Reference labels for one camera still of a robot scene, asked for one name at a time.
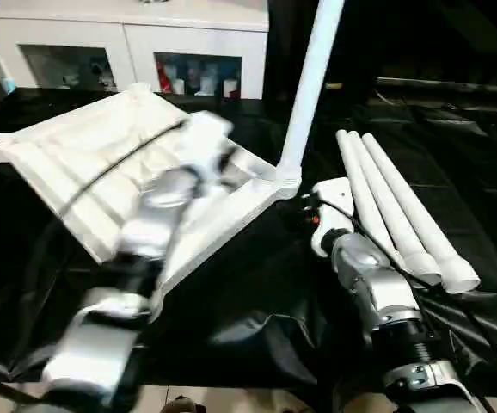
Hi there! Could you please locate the white plastic table leg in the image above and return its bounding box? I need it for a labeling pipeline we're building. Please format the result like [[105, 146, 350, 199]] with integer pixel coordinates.
[[362, 133, 482, 295], [276, 0, 346, 183], [334, 129, 408, 269], [348, 131, 444, 287]]

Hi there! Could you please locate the white table top frame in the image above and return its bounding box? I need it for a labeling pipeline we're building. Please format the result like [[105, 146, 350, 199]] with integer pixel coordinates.
[[0, 83, 303, 299]]

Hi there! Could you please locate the black work mat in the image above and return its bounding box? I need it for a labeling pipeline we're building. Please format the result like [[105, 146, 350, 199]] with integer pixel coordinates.
[[0, 82, 497, 401]]

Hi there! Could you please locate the white glass-door cabinet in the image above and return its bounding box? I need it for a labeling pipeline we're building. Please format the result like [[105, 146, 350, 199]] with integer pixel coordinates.
[[0, 0, 270, 100]]

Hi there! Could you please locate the black metal rail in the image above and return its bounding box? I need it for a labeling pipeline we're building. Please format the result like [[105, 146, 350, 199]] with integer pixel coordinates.
[[376, 77, 497, 99]]

